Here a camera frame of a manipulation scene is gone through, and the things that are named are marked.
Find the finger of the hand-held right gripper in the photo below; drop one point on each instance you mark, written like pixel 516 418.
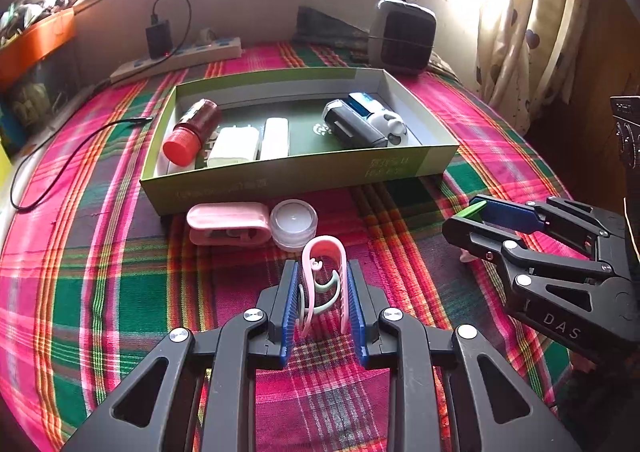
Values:
pixel 480 234
pixel 510 214

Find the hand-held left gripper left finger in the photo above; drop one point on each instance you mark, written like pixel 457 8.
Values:
pixel 290 312

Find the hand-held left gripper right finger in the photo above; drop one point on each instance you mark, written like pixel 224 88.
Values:
pixel 357 312

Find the pink hook clip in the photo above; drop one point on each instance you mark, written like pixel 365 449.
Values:
pixel 324 238

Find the green cardboard box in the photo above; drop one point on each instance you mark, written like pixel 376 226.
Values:
pixel 250 189

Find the white rounded gadget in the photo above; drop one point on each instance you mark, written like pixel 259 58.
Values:
pixel 392 124

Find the black and silver gadget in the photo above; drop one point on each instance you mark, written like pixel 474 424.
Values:
pixel 350 129

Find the pale bar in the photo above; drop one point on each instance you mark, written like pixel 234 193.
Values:
pixel 274 139

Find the white charger adapter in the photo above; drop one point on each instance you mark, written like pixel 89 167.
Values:
pixel 232 144

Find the clear round jar lid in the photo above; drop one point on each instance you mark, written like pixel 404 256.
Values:
pixel 294 222

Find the pink sealing clip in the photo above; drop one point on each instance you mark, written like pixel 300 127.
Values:
pixel 225 214

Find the blue small pack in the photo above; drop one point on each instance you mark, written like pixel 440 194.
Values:
pixel 365 104

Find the patterned curtain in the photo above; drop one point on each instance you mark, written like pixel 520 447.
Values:
pixel 530 41

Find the plaid blanket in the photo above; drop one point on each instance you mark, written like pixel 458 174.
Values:
pixel 100 257

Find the red-capped bottle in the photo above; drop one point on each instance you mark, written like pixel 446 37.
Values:
pixel 180 146

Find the grey portable heater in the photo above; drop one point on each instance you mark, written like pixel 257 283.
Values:
pixel 402 39

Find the dark cloth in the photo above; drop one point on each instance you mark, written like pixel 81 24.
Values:
pixel 320 29

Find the white power strip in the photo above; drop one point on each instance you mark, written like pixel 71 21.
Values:
pixel 200 54

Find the grey plug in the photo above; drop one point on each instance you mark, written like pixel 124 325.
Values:
pixel 207 35

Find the black power adapter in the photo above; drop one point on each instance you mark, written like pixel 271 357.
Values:
pixel 159 39

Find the orange tray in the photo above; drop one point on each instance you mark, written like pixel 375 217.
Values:
pixel 40 39

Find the heap of small clutter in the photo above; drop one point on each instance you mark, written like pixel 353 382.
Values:
pixel 30 6

